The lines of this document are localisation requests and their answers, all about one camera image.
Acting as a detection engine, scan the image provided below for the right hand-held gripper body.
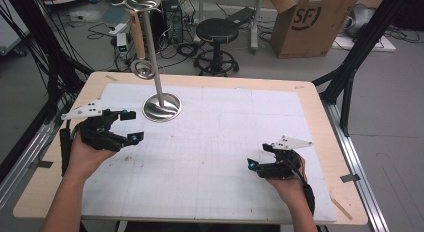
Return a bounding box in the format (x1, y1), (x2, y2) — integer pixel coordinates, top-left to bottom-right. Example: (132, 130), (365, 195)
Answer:
(257, 134), (314, 180)

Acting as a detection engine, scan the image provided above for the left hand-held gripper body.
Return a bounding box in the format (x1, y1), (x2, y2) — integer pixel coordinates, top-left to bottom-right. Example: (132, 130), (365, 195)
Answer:
(60, 98), (130, 153)

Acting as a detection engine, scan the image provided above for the person's right hand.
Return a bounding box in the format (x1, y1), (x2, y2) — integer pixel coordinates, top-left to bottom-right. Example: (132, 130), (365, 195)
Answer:
(265, 154), (308, 207)

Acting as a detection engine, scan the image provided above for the person's left hand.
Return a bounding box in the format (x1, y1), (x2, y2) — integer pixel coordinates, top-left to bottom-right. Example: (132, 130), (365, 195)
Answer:
(67, 132), (118, 184)

